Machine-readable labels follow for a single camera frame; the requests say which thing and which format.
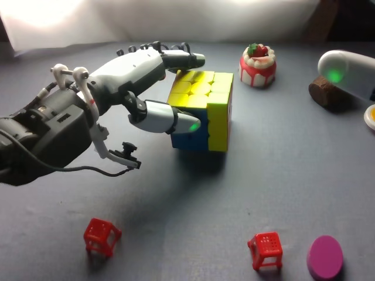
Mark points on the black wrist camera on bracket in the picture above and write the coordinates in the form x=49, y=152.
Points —
x=126, y=152

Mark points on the white round yellow-centred disc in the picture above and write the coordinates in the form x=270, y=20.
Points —
x=370, y=117

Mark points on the brown wooden post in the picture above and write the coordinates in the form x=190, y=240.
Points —
x=320, y=20

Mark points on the magenta round disc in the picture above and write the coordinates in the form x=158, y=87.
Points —
x=325, y=257

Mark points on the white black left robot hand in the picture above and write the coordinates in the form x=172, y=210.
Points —
x=129, y=73

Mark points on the white backdrop sheet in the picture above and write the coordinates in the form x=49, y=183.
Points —
x=175, y=20

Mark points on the small red plastic stool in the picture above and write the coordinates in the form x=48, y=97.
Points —
x=99, y=231
x=268, y=246

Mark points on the toy strawberry cake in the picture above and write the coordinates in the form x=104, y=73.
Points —
x=257, y=70

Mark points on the grey table cloth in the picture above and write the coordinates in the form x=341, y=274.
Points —
x=187, y=199

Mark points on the brown toy log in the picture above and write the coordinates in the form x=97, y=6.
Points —
x=325, y=96

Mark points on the Rubik's cube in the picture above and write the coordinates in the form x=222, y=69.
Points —
x=218, y=123

